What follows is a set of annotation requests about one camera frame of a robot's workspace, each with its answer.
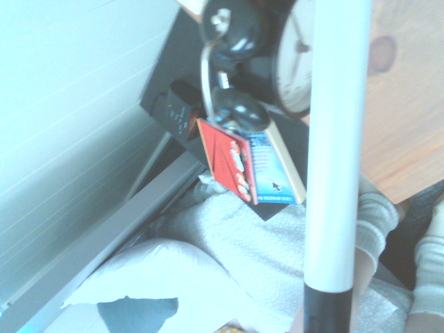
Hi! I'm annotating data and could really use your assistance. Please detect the white marker with black cap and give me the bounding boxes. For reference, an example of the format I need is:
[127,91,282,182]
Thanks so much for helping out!
[302,0,373,333]

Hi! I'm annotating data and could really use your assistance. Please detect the red book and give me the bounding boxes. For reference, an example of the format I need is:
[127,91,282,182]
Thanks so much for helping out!
[195,117,259,205]

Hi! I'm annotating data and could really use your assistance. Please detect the blue book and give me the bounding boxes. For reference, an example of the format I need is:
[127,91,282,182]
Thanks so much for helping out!
[247,119,308,205]

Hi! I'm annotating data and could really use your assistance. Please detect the small black box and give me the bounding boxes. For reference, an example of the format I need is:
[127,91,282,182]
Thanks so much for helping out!
[150,79,203,144]

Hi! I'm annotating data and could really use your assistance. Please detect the white patterned blanket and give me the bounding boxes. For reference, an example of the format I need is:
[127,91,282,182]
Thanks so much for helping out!
[152,173,414,333]

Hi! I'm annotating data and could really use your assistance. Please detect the black nightstand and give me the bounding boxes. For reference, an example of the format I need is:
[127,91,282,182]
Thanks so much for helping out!
[139,6,311,222]

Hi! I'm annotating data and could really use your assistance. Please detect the white pillow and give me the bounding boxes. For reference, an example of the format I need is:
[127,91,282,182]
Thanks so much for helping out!
[60,237,258,333]

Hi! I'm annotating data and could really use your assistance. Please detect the round white-faced clock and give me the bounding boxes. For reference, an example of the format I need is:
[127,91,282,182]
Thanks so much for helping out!
[271,0,317,119]

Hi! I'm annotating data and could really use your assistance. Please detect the black headphones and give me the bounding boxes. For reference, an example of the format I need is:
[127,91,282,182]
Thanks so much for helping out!
[198,0,272,130]

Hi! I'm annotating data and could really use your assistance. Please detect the white ribbed sock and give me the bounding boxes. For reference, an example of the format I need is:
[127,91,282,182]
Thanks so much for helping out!
[409,200,444,317]
[353,173,400,259]

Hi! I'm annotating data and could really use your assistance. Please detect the grey bed frame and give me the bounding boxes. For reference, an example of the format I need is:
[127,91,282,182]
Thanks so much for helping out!
[0,152,210,333]

